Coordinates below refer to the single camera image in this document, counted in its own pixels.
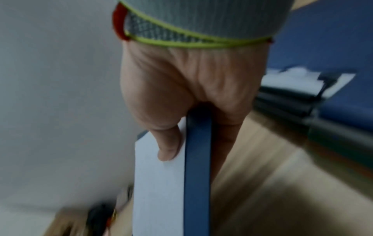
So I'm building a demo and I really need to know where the black long device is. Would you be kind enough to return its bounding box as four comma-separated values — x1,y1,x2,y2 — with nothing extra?
253,86,373,166

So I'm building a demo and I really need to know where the black small object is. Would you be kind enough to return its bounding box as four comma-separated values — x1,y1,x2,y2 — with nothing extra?
86,203,118,236

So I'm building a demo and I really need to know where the grey wrist strap yellow trim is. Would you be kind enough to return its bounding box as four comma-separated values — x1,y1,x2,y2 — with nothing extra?
112,0,293,49

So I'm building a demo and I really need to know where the white and blue box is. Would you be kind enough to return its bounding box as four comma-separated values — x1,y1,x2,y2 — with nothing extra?
134,105,214,236

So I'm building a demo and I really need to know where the blue partition board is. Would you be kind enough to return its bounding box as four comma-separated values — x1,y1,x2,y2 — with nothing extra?
262,0,373,135

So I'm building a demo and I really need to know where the person's right hand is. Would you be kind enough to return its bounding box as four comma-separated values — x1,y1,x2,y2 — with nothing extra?
120,37,273,183

